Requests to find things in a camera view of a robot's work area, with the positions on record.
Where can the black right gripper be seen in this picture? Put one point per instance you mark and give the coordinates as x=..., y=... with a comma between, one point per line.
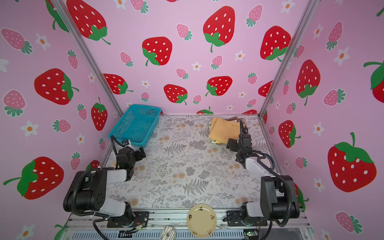
x=235, y=142

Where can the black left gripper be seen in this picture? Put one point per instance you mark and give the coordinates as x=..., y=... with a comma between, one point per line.
x=136, y=154

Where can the red plaid skirt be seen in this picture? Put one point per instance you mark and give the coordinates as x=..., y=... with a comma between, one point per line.
x=243, y=121

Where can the tan skirt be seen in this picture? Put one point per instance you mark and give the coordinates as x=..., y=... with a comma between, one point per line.
x=222, y=130

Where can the lemon print skirt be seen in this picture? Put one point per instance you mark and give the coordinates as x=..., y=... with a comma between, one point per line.
x=213, y=141

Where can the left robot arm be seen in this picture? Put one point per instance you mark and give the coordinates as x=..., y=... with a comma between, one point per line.
x=87, y=194

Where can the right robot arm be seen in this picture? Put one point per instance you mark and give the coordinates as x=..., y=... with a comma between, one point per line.
x=278, y=199

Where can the teal plastic basket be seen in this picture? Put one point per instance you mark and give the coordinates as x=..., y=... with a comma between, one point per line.
x=137, y=125

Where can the cream plate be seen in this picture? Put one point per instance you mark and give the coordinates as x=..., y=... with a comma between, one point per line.
x=201, y=221

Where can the chocolate drizzled donut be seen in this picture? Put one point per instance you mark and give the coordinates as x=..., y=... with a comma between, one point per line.
x=168, y=233

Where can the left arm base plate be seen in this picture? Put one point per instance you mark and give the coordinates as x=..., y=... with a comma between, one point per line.
x=138, y=218

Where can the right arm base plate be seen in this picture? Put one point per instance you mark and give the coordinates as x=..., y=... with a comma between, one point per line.
x=234, y=219

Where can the aluminium frame rail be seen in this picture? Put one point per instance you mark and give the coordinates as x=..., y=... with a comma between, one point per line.
x=81, y=228

